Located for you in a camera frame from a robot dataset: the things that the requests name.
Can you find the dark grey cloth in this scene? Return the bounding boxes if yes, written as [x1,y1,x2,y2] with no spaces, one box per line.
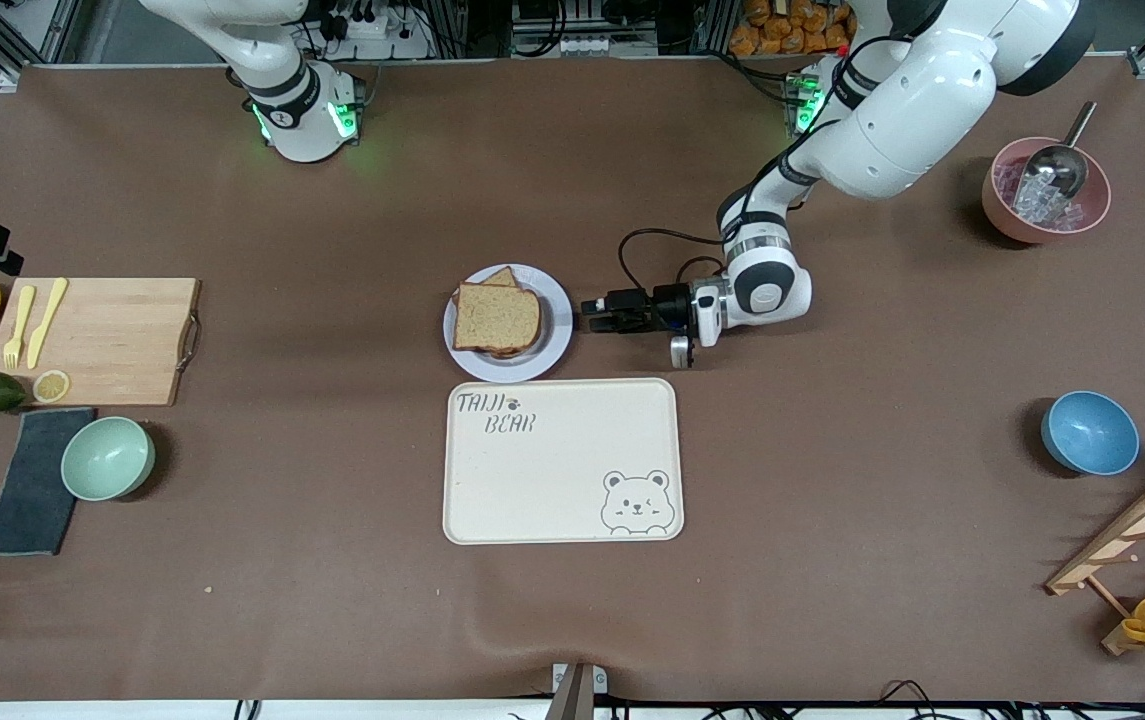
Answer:
[0,407,98,557]

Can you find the white round plate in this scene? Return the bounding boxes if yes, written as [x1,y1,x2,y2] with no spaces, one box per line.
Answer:
[443,264,574,384]

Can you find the plain brown bread slice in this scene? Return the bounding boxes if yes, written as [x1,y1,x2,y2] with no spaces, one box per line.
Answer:
[452,283,542,354]

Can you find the white power strip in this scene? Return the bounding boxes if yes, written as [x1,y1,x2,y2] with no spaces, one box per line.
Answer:
[327,5,433,61]

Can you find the cream tray with bear print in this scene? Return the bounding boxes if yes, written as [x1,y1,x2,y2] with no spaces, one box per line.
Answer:
[443,378,685,546]

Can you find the pile of orange buns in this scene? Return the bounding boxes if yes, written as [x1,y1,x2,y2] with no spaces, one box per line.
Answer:
[729,0,858,56]

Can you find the bread slice under egg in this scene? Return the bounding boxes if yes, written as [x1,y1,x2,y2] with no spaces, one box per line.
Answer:
[477,266,535,360]

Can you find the yellow plastic fork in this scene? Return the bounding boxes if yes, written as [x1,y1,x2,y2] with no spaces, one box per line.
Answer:
[2,285,37,371]

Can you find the pink bowl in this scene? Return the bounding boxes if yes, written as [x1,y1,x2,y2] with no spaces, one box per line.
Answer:
[981,136,1113,245]

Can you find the blue bowl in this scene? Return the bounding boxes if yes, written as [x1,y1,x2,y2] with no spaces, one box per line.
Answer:
[1040,390,1141,477]

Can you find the metal scoop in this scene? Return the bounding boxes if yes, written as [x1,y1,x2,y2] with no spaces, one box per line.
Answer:
[1012,100,1099,201]

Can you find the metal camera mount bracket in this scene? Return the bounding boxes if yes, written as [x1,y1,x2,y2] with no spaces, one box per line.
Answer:
[544,662,609,720]

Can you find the clear ice cubes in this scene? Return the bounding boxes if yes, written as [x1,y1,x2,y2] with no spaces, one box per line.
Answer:
[997,160,1095,227]

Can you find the yellow plastic knife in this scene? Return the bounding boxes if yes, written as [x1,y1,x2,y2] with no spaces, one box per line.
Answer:
[26,277,69,370]

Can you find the wooden cutting board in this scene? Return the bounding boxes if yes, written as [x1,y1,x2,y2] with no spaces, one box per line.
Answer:
[0,278,202,408]

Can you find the mint green bowl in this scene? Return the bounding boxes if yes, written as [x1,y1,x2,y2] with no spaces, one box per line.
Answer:
[60,416,157,502]

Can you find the wooden peg rack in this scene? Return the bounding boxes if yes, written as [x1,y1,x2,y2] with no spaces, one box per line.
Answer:
[1045,460,1145,658]

